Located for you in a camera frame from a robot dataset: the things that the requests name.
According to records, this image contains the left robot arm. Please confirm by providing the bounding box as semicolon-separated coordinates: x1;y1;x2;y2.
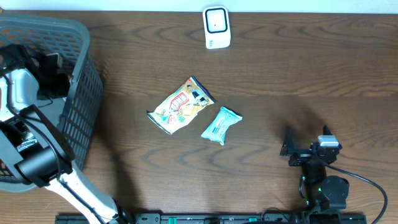
1;44;133;223

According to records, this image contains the yellow snack bag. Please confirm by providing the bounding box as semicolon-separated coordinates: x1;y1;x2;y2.
146;76;216;135

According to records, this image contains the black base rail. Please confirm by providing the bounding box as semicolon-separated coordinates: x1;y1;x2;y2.
55;212;368;224

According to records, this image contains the white barcode scanner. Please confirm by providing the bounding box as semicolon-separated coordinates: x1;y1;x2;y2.
202;6;231;50

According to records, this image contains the teal wet wipes pack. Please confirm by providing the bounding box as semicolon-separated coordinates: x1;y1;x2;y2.
201;106;243;146

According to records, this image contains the blue Listerine mouthwash bottle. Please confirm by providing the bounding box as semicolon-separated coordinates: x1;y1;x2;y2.
16;132;38;152

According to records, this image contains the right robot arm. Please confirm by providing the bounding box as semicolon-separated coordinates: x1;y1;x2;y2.
280;126;349;212

